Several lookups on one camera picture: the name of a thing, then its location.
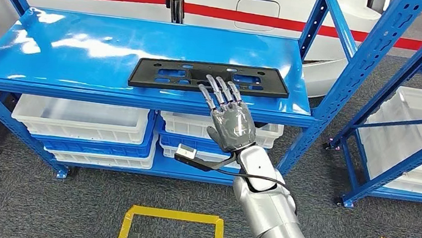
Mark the black stanchion post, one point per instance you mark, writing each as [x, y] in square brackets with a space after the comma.
[175, 6]

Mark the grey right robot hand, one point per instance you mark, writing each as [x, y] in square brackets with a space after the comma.
[234, 125]

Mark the black plastic plate part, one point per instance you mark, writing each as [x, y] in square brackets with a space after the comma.
[143, 76]

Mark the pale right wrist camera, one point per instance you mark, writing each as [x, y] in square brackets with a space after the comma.
[186, 151]

